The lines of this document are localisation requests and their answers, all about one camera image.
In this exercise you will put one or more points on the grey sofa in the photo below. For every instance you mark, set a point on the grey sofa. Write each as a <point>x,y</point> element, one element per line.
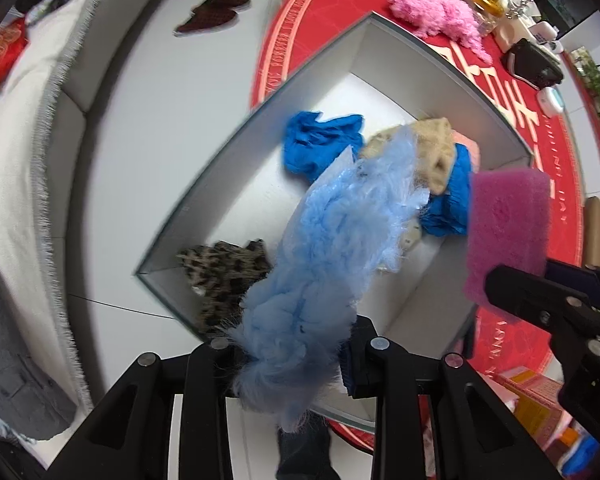
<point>43,115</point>

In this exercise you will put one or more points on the white blue round device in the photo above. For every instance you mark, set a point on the white blue round device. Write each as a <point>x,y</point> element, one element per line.
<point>550,101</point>

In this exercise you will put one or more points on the grey open cardboard box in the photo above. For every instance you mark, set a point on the grey open cardboard box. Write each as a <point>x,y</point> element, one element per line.
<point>245,193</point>

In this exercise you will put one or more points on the beige sock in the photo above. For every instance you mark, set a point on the beige sock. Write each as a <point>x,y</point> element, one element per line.
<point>436,150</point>

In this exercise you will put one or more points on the pair of brown slippers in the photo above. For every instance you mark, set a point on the pair of brown slippers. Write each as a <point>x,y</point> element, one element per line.
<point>211,15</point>

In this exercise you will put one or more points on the red round table mat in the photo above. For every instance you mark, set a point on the red round table mat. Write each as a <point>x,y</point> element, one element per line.
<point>396,77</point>

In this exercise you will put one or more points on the pink knit sock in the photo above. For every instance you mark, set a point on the pink knit sock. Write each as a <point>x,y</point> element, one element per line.
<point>472,148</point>

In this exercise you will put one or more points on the grey jacket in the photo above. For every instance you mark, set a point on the grey jacket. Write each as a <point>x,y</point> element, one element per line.
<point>31,403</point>

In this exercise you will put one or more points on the cream polka dot scrunchie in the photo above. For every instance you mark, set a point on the cream polka dot scrunchie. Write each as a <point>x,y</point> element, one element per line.
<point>411,235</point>

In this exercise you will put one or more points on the red patterned carton box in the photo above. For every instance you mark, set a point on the red patterned carton box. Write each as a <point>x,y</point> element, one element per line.
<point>537,407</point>

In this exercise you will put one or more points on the red embroidered cushion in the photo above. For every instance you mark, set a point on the red embroidered cushion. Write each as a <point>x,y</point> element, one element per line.
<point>13,40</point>

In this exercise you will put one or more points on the black radio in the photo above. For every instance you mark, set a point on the black radio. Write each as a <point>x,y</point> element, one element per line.
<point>532,64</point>

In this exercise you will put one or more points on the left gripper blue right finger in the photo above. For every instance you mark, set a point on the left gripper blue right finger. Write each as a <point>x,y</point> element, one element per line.
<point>355,360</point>

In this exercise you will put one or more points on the light blue fluffy cloth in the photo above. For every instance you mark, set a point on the light blue fluffy cloth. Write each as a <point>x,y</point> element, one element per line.
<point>295,320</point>

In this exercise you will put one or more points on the blue plastic glove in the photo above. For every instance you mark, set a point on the blue plastic glove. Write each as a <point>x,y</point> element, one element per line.
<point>447,214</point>

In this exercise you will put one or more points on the fluffy pink yarn cloth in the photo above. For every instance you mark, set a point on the fluffy pink yarn cloth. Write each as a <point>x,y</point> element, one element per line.
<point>452,18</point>

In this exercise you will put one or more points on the large pink foam block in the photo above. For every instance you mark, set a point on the large pink foam block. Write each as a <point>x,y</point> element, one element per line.
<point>508,223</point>

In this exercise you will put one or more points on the brown leather chair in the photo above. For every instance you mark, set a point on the brown leather chair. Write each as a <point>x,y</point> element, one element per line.
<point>591,237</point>

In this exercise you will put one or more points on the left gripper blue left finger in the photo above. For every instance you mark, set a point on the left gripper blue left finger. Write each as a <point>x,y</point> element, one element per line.
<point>229,360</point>

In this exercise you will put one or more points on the gold lid glass jar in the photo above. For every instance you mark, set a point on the gold lid glass jar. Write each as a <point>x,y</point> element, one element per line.
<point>488,13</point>

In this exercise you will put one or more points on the leopard print scrunchie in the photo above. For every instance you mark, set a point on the leopard print scrunchie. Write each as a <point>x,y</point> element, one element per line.
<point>220,275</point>

